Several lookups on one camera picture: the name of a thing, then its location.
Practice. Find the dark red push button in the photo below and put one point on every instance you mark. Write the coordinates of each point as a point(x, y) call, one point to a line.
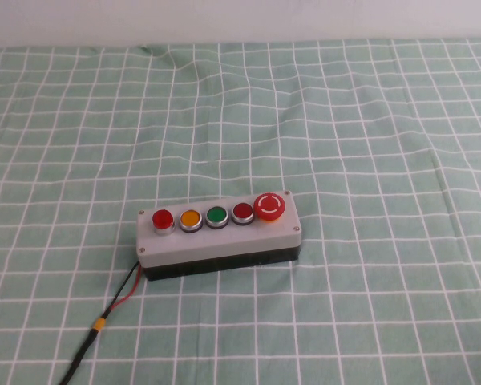
point(243, 211)

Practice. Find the red mushroom emergency stop button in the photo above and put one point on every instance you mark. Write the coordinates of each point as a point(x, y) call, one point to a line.
point(269, 204)

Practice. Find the green push button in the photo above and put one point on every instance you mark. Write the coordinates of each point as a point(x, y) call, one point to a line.
point(217, 215)

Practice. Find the grey black button control box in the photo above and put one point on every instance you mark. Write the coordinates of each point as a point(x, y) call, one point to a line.
point(224, 245)

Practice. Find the yellow push button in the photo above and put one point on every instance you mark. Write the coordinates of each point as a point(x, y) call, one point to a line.
point(191, 218)

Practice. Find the red indicator lamp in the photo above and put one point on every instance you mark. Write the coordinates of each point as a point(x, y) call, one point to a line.
point(162, 220)

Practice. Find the green white checked tablecloth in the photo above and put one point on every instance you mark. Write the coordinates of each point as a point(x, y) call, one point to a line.
point(344, 120)

